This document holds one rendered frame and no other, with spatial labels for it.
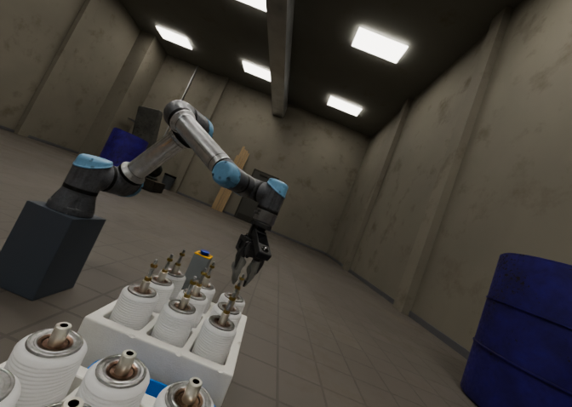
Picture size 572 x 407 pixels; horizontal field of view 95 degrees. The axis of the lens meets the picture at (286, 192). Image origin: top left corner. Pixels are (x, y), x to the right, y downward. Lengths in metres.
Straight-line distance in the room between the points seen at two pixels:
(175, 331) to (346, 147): 11.12
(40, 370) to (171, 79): 12.89
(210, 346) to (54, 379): 0.34
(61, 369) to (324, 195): 10.72
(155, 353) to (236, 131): 11.05
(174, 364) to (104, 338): 0.18
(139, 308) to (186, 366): 0.19
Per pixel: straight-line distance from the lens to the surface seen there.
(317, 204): 10.98
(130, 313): 0.84
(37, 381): 0.60
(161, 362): 0.82
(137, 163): 1.27
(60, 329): 0.60
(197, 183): 11.46
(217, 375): 0.80
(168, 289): 0.94
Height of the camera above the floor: 0.57
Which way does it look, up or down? 6 degrees up
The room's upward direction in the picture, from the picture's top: 22 degrees clockwise
